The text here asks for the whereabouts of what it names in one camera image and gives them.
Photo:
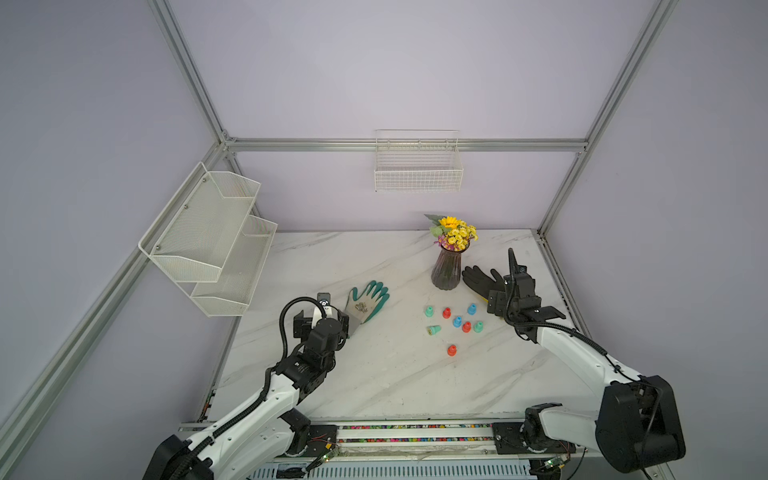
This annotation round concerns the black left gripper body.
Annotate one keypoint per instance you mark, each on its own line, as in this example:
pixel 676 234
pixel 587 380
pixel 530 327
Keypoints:
pixel 302 327

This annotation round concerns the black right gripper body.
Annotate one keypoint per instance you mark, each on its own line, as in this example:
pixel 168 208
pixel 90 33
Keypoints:
pixel 502 307

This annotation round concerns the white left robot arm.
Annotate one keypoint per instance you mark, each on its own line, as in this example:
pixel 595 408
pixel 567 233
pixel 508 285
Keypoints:
pixel 268 423

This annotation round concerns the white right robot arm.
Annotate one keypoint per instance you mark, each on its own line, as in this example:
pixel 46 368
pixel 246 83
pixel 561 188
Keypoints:
pixel 636 422

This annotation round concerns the green grey work glove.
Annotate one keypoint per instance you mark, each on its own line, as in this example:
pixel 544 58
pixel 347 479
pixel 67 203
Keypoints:
pixel 365 303

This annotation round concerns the black yellow work glove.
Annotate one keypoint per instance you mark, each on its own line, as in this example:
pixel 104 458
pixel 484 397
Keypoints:
pixel 481 283

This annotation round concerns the dark glass flower vase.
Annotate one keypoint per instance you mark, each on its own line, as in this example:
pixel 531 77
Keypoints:
pixel 447 272

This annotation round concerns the yellow artificial flower bouquet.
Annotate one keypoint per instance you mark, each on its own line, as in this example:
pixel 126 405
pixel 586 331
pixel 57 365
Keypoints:
pixel 451 233

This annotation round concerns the white two-tier mesh shelf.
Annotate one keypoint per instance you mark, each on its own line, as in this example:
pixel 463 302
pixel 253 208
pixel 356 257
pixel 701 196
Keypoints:
pixel 210 243

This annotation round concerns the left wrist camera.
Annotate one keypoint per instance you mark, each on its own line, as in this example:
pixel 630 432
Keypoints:
pixel 324 299

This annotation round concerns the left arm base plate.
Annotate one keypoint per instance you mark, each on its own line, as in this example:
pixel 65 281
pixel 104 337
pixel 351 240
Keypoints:
pixel 312 441

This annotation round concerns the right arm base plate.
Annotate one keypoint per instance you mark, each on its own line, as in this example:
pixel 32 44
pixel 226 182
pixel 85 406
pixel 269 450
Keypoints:
pixel 511 438

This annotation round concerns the aluminium front rail frame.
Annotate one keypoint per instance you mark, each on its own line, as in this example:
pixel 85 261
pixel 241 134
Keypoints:
pixel 450 449

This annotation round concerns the white wire wall basket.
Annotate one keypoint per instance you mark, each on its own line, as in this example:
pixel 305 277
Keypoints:
pixel 417 161

